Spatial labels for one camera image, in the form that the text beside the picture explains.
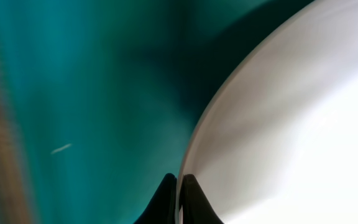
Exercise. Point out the white round plate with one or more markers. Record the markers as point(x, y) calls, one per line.
point(278, 143)

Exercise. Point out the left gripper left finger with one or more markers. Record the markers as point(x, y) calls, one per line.
point(161, 208)

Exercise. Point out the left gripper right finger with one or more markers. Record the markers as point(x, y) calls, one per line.
point(195, 207)

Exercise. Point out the teal plastic tray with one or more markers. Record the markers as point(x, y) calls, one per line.
point(103, 95)

